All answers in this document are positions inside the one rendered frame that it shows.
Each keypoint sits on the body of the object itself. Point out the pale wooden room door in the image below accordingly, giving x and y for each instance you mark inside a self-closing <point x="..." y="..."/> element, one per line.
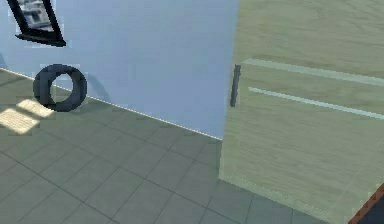
<point x="300" y="133"/>

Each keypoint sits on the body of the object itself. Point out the brown-edged dark furniture corner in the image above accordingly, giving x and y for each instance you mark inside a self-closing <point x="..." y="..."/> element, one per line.
<point x="370" y="208"/>

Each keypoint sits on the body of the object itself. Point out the black framed wall picture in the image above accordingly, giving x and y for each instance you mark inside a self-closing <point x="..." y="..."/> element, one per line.
<point x="36" y="20"/>

